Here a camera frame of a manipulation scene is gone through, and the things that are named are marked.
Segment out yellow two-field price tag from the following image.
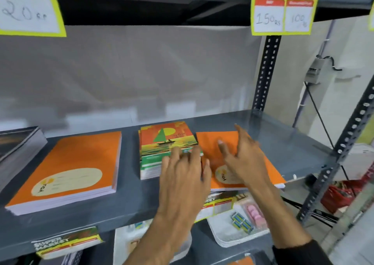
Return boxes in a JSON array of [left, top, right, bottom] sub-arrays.
[[250, 0, 322, 36]]

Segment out pink erasers pack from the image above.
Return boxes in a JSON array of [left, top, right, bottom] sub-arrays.
[[245, 203, 268, 230]]

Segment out blue green sharpeners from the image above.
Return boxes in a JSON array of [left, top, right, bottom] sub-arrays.
[[230, 212, 254, 234]]

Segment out person's right forearm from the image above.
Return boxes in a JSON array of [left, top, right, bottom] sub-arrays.
[[247, 180, 334, 265]]

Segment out thick stack of orange notebooks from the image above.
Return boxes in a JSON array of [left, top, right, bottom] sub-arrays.
[[5, 131, 123, 216]]

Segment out black cable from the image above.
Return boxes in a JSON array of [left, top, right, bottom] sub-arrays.
[[304, 56, 358, 198]]

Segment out white tray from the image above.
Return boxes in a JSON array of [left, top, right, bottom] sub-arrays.
[[113, 219, 193, 264], [206, 197, 271, 248]]

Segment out yellow single-field price tag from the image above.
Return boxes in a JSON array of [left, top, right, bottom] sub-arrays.
[[0, 0, 67, 37]]

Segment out stack of sailboat print notebooks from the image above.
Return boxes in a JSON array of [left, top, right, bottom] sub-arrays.
[[138, 121, 204, 181]]

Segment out thin orange notebook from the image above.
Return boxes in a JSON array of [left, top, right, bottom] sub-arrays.
[[195, 131, 286, 191]]

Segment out person's left hand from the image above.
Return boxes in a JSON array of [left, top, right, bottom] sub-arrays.
[[158, 146, 212, 215]]

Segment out red shopping basket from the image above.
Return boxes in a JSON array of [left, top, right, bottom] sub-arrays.
[[320, 179, 367, 215]]

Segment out grey electrical box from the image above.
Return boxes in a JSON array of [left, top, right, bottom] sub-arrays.
[[305, 57, 327, 85]]

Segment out stack of dark books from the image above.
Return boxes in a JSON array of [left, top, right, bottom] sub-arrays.
[[0, 126, 48, 193]]

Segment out person's left forearm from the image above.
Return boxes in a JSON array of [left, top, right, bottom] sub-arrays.
[[123, 211, 205, 265]]

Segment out person's right hand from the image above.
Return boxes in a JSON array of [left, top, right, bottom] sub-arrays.
[[218, 124, 272, 188]]

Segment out grey wall conduit pipe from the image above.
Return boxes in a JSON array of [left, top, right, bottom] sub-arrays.
[[292, 19, 337, 128]]

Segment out perforated dark shelf upright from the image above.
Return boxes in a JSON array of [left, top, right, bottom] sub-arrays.
[[251, 35, 282, 112], [296, 76, 374, 225]]

